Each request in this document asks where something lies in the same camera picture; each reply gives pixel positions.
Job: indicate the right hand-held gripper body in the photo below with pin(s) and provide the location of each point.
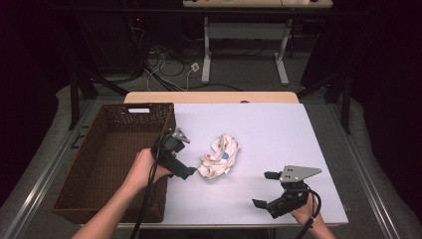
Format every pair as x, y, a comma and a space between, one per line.
297, 173

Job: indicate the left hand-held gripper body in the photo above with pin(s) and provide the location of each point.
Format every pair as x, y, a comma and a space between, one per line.
170, 154

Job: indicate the white patterned cloth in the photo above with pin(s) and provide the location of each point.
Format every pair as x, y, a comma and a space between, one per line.
219, 156

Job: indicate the brown woven basket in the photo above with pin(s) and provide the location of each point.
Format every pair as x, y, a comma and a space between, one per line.
106, 159

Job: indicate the person's left hand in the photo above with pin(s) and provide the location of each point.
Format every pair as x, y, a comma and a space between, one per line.
142, 169

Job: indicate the person's right hand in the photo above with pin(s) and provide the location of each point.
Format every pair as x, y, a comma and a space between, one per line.
303, 212

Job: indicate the white table cover sheet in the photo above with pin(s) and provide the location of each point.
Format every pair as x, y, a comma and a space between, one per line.
265, 132

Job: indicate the light wooden table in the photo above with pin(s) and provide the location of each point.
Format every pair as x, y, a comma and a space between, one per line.
205, 97

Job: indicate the black metal stand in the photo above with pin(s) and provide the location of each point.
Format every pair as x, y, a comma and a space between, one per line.
345, 99
74, 99

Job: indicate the white power adapter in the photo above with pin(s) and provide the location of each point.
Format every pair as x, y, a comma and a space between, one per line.
194, 67

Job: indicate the desk with white legs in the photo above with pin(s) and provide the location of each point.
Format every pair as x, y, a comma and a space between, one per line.
245, 31

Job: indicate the silver floor rail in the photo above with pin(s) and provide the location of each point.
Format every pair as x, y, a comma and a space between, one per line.
366, 181
43, 181

